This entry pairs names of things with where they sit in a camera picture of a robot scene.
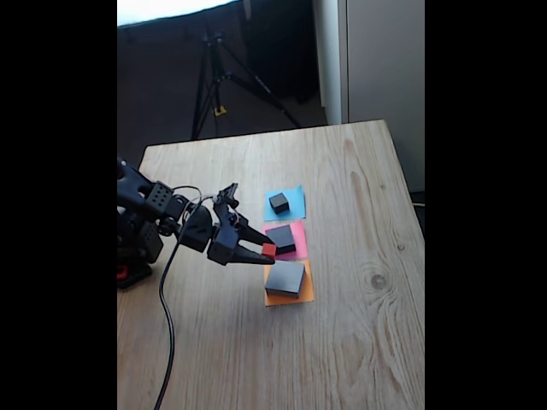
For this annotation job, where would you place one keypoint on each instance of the small red cube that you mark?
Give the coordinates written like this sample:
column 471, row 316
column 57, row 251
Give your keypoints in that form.
column 269, row 250

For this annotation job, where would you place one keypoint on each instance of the medium black block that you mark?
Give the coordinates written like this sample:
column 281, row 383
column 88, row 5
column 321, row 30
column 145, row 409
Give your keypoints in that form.
column 282, row 239

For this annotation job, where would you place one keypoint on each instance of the large black block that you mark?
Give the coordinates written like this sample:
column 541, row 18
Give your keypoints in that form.
column 284, row 277

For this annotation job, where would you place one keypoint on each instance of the small black cube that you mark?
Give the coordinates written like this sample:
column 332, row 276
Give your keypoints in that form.
column 278, row 203

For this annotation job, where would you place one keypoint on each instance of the pink paper sheet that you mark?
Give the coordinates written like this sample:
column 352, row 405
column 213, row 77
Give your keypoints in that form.
column 301, row 243

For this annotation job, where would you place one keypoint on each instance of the blue paper sheet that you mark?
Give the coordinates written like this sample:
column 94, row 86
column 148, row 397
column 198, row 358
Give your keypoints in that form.
column 298, row 205

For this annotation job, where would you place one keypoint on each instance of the orange paper sheet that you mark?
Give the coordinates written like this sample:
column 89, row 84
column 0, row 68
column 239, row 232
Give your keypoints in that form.
column 308, row 294

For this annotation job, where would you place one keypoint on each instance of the red base clamp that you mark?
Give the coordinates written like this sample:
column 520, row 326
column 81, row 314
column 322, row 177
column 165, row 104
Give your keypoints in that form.
column 121, row 272

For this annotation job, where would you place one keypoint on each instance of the yellow tripod tag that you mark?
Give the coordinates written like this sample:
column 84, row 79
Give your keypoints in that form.
column 220, row 111

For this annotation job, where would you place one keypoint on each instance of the black tripod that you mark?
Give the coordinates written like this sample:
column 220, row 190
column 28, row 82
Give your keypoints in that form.
column 260, row 85

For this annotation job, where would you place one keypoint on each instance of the white cabinet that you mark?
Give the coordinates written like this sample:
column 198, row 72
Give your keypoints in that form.
column 384, row 64

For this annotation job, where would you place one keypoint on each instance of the bright white panel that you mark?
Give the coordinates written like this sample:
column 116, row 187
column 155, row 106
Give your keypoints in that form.
column 171, row 8

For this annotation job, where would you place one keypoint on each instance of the bare circuit board camera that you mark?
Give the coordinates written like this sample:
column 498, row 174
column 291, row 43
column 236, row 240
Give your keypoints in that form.
column 228, row 194

